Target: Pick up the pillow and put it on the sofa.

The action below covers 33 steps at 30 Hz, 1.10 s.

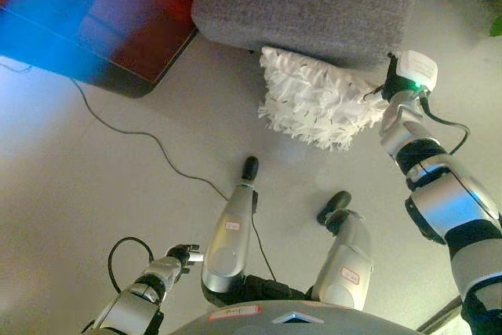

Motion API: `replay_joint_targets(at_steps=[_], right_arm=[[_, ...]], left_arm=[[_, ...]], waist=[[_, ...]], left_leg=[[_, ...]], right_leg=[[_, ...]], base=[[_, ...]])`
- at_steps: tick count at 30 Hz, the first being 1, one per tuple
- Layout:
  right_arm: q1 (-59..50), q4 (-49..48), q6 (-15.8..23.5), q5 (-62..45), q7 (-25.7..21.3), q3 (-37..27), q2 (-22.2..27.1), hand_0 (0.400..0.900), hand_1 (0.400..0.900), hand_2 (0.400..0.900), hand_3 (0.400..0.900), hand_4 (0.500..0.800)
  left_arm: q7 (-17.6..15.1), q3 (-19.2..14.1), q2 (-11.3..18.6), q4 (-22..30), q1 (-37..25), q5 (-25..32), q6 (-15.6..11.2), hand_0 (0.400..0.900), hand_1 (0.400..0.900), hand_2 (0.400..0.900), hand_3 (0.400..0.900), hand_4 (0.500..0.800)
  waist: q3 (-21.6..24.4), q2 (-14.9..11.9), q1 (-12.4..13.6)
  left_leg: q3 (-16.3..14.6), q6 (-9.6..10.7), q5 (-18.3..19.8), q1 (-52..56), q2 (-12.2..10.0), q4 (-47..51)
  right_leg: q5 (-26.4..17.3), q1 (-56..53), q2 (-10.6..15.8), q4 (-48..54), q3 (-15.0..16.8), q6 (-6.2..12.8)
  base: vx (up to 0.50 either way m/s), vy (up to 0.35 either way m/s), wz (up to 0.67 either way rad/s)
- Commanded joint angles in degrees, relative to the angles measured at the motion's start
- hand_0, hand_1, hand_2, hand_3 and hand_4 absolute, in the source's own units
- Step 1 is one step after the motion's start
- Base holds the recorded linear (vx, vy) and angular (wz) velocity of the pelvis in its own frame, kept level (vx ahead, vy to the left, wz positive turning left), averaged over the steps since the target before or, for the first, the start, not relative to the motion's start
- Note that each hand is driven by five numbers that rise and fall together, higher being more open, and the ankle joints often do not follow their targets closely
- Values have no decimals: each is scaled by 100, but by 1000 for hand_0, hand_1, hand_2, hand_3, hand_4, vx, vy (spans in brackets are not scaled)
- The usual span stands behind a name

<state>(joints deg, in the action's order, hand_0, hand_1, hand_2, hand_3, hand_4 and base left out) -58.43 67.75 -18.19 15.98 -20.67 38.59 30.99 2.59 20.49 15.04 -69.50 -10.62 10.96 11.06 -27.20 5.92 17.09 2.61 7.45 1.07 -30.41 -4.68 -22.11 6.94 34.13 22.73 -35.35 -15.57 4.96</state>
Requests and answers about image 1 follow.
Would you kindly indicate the grey fabric armchair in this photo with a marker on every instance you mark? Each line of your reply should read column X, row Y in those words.
column 306, row 9

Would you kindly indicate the silver right robot leg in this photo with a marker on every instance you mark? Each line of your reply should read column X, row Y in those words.
column 347, row 260

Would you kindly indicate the white fringed pillow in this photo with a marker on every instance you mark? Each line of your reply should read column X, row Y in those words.
column 317, row 103

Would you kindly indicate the silver left robot leg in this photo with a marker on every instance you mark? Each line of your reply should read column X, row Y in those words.
column 231, row 233

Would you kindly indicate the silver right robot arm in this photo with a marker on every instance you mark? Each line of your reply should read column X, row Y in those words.
column 447, row 194

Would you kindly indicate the silver robot leg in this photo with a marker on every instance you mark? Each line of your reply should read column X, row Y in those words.
column 231, row 233
column 347, row 260

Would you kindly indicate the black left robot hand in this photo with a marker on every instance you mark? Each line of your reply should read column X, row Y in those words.
column 184, row 254

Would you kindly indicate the brown wooden cabinet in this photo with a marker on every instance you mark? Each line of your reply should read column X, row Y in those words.
column 117, row 25

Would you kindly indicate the grey robot torso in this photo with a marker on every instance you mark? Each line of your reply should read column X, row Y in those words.
column 290, row 319

